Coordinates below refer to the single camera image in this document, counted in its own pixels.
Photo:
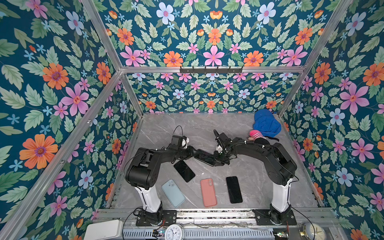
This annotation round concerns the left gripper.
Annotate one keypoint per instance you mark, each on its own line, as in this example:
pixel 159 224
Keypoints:
pixel 190 152

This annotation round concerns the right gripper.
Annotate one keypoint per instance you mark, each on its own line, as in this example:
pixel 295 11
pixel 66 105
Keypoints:
pixel 217 162

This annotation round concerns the black phone case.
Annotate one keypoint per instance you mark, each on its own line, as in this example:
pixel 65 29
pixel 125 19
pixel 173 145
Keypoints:
pixel 212 160

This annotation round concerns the black phone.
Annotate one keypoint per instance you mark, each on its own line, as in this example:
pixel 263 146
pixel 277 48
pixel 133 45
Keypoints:
pixel 234 190
pixel 184 171

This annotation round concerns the pink phone case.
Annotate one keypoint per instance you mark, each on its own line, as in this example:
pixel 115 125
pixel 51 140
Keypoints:
pixel 208 192

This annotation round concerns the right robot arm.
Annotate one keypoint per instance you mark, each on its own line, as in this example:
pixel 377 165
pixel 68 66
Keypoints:
pixel 278 163

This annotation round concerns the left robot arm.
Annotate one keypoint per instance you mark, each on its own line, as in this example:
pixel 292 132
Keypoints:
pixel 143 172

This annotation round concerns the light blue phone case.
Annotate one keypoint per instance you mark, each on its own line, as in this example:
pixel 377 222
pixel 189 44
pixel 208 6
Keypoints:
pixel 173 193

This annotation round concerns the doll with blue cloth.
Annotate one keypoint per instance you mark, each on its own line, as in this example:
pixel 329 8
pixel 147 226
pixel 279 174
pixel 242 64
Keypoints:
pixel 265 128

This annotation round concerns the white clock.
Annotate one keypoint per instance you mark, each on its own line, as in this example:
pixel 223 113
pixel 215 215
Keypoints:
pixel 174 232

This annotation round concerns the white heat sink strip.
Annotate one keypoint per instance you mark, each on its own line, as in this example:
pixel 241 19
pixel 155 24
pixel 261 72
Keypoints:
pixel 200 234

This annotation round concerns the white box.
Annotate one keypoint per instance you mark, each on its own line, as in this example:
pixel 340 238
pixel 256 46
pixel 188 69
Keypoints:
pixel 104 230

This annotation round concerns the brass alarm clock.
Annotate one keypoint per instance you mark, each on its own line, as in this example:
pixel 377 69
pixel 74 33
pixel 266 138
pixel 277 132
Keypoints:
pixel 310 231

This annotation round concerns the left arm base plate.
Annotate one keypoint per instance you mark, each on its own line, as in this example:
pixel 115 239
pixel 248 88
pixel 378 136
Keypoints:
pixel 168 217

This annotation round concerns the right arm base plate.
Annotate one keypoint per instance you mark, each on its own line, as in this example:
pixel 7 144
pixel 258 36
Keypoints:
pixel 261 216

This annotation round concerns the black hook rail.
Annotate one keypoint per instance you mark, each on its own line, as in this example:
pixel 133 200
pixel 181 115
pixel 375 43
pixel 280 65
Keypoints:
pixel 211 70

